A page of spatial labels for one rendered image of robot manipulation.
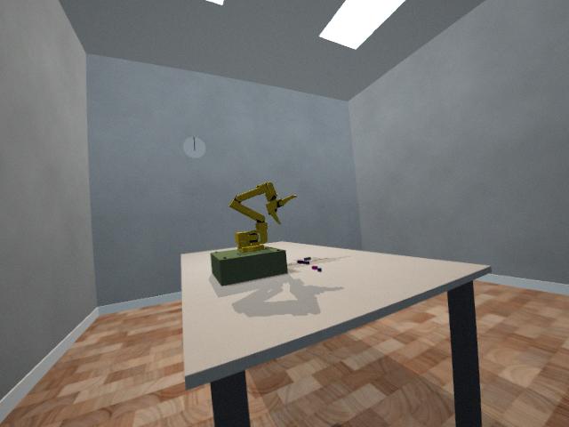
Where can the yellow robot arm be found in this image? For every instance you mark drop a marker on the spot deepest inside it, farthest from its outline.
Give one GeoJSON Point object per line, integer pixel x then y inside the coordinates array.
{"type": "Point", "coordinates": [246, 238]}

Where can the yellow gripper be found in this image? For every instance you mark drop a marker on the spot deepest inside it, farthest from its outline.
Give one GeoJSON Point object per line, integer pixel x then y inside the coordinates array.
{"type": "Point", "coordinates": [274, 204]}

